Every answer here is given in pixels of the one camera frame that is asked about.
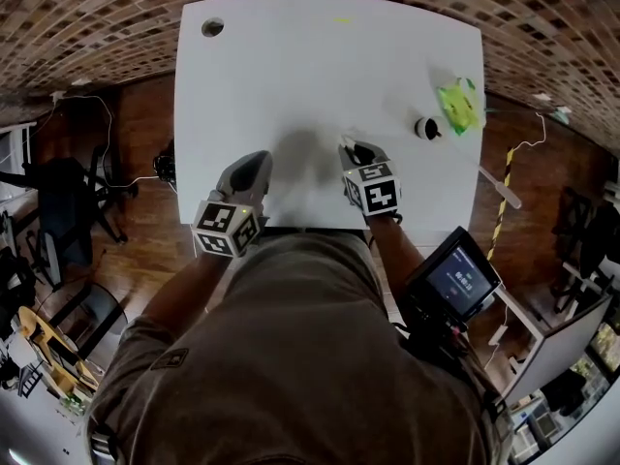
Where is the green tissue packet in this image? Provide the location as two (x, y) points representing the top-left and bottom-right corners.
(434, 77), (487, 138)

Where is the small black and white cup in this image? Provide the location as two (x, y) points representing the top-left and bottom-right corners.
(414, 115), (444, 141)

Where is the white stick tool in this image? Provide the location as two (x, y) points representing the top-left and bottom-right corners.
(478, 164), (524, 210)

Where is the person's olive shirt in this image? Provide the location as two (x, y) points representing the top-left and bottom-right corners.
(84, 230), (508, 465)

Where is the white cable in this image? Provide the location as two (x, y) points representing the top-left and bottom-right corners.
(51, 94), (162, 189)

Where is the black monitor with screen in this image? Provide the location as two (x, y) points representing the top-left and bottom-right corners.
(402, 226), (503, 331)

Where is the yellow black striped pole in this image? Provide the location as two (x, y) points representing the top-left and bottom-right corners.
(485, 146), (515, 262)

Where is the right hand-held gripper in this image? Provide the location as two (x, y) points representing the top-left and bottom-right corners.
(337, 135), (404, 219)

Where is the black chair with frame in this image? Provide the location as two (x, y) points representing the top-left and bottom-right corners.
(550, 185), (620, 315)

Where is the person's left forearm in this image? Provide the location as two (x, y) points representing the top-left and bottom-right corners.
(141, 253), (234, 331)

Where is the white side desk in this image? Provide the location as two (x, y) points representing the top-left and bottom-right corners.
(492, 286), (614, 409)

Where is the black office chair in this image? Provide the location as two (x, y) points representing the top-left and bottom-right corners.
(21, 143), (140, 291)

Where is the black round device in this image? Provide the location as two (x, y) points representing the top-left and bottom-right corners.
(152, 152), (176, 184)

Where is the person's right forearm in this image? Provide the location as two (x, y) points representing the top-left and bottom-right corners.
(369, 212), (428, 281)

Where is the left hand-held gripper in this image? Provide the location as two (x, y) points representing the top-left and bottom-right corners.
(191, 150), (275, 260)

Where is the white table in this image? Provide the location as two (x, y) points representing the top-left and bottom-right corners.
(172, 0), (486, 234)

